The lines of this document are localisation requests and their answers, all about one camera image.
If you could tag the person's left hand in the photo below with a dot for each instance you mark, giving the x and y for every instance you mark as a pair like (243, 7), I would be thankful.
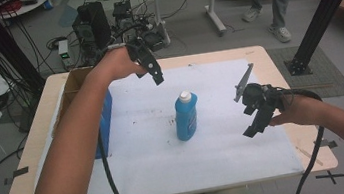
(115, 65)

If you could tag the blue bottle with white cap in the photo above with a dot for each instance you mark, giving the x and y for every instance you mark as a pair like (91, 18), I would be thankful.
(187, 118)

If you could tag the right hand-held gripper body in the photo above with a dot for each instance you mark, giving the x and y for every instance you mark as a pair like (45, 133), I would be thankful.
(255, 96)

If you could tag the blue plastic container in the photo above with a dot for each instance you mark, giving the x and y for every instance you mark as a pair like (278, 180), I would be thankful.
(106, 119)

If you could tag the person's right hand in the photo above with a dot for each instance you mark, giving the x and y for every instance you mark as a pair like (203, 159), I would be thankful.
(296, 111)

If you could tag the small grey power box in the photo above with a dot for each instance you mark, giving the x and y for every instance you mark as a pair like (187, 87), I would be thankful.
(64, 50)

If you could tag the black computer tower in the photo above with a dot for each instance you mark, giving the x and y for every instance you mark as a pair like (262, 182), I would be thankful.
(91, 27)

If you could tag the white frame desk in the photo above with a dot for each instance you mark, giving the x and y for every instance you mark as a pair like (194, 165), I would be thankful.
(215, 7)

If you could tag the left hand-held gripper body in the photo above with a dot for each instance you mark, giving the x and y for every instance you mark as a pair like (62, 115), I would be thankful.
(140, 50)

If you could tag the white table mat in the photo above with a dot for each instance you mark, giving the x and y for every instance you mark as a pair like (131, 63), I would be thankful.
(169, 171)

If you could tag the dark grey floor mat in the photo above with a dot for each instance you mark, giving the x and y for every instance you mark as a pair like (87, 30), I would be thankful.
(332, 76)

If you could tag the open cardboard box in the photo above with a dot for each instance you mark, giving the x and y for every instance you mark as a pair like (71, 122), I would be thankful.
(72, 86)

